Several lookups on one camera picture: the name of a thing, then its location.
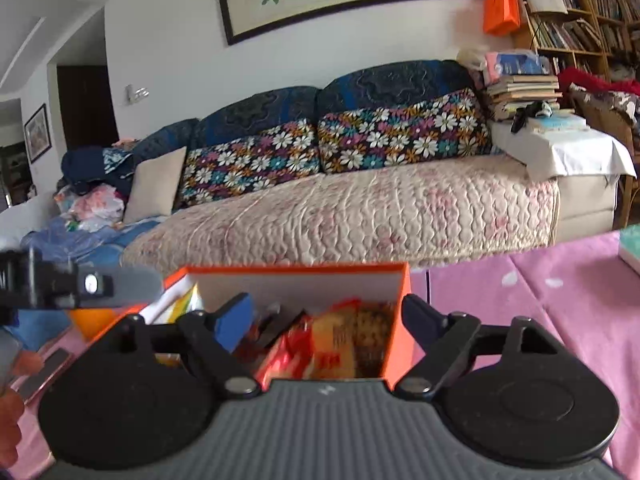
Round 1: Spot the beige cushion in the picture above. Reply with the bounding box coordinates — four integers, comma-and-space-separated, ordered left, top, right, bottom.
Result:
122, 146, 188, 224

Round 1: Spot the pink plastic bag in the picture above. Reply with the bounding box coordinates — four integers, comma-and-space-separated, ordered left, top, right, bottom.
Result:
54, 183, 125, 233

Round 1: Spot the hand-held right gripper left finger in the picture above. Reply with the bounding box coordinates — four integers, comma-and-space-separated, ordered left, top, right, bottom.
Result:
102, 292, 262, 402

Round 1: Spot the floral cushion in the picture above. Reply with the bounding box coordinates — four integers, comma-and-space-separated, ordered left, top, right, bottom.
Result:
177, 119, 321, 208
317, 87, 493, 175

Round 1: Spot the red blanket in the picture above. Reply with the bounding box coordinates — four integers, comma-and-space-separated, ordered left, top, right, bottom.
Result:
557, 67, 640, 96

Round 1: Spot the dark wooden door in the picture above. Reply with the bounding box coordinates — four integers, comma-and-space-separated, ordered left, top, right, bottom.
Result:
56, 64, 121, 153

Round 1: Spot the green tissue pack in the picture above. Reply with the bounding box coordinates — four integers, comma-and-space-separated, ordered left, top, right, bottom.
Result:
618, 224, 640, 276

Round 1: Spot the yellow snack packet white label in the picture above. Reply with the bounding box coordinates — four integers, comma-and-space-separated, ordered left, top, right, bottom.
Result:
140, 282, 203, 323

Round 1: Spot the stack of books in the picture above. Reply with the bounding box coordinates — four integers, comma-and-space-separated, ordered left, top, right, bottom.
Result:
482, 74, 591, 135

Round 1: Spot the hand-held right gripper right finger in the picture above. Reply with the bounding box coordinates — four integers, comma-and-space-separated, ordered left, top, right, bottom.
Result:
394, 294, 583, 402

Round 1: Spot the orange cardboard box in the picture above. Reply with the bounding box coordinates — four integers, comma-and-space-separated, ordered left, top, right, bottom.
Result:
80, 262, 416, 393

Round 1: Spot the quilted pink sofa cover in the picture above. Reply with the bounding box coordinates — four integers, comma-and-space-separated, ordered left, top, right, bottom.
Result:
121, 154, 560, 268

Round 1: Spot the orange paper bag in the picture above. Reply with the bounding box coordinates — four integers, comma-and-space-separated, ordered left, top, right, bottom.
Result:
482, 0, 522, 37

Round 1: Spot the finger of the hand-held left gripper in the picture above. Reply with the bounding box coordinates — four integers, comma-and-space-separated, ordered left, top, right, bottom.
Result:
30, 259, 166, 311

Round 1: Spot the pink phone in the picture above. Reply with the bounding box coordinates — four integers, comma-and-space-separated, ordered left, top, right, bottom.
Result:
10, 347, 75, 403

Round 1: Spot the orange cookie packet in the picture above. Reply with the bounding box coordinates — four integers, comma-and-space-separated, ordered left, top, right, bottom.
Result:
310, 300, 398, 380

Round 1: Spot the dark blue clothing pile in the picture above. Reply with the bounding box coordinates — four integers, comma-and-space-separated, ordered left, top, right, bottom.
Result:
61, 146, 146, 196

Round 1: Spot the light blue cloth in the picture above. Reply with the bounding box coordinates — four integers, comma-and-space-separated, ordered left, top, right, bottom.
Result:
20, 215, 171, 351

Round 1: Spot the blue and pink package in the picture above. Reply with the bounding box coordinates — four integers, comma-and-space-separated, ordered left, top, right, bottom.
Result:
457, 49, 551, 86

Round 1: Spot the pink floral tablecloth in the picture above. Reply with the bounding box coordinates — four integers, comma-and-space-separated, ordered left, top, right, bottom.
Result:
0, 230, 640, 480

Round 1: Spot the dark blue sofa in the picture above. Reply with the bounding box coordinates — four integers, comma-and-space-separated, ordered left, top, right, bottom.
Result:
62, 60, 618, 268

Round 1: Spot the small framed picture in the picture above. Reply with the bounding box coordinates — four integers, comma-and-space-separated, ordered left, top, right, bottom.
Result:
23, 103, 52, 164

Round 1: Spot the small black object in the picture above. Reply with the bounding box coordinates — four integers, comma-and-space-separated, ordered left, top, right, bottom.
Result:
510, 101, 553, 133

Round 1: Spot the white cloth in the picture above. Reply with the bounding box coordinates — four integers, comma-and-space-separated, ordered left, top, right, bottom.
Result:
489, 121, 637, 182

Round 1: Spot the wooden bookshelf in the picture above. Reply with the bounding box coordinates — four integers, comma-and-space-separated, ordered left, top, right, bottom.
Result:
487, 0, 640, 81

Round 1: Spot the dark snack packet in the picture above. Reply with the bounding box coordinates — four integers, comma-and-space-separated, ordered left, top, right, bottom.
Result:
250, 305, 306, 348

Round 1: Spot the person's left hand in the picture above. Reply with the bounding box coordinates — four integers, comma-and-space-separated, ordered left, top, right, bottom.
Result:
0, 349, 45, 467

